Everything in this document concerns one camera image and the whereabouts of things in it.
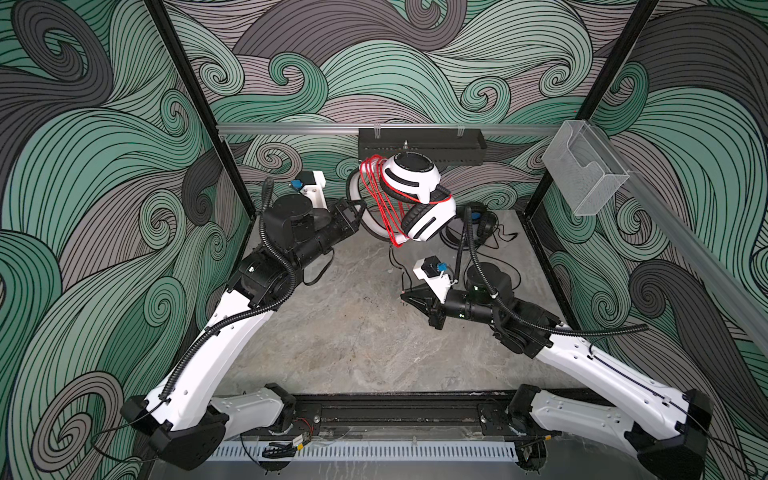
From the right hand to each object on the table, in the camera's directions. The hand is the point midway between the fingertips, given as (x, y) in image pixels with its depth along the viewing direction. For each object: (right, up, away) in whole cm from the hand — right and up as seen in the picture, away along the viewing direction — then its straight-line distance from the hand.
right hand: (405, 294), depth 64 cm
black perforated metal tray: (+17, +42, +31) cm, 55 cm away
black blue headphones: (+31, +17, +47) cm, 59 cm away
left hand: (-8, +20, -6) cm, 23 cm away
